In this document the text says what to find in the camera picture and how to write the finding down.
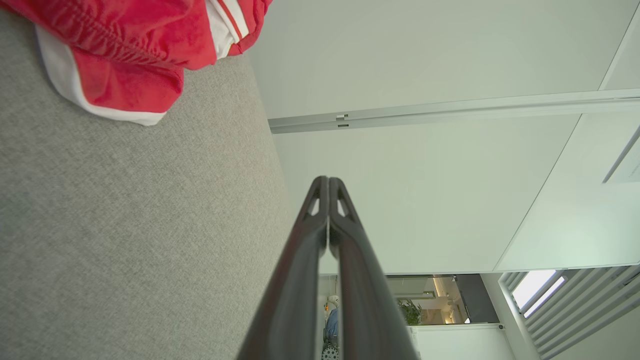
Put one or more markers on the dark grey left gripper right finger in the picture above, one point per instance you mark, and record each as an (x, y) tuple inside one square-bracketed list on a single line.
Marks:
[(370, 310)]

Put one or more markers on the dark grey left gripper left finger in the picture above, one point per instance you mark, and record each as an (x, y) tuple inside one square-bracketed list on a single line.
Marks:
[(290, 300)]

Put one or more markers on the red shorts with white panels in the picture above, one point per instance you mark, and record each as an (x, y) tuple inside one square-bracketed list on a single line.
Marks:
[(125, 85)]

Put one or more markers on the white-headed figure in blue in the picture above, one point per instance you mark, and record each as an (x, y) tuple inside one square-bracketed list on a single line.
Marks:
[(332, 320)]

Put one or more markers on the green potted plant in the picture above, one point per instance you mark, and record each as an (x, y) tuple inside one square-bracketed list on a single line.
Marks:
[(410, 312)]

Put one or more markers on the warm lit shelf niche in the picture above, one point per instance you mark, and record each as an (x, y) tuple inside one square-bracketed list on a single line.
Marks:
[(440, 310)]

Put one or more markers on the white cabinet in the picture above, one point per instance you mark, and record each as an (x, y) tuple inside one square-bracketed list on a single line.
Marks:
[(460, 345)]

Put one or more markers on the dark grey pillar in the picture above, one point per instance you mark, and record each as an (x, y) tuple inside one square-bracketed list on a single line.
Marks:
[(477, 300)]

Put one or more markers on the bright ceiling light panel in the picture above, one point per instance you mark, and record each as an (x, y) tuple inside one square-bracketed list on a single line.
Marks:
[(532, 286)]

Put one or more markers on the grey ceiling slats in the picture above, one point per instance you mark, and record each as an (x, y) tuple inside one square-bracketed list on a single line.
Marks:
[(590, 320)]

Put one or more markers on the grey partition post with latch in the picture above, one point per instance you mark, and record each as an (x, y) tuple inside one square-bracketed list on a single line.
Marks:
[(450, 107)]

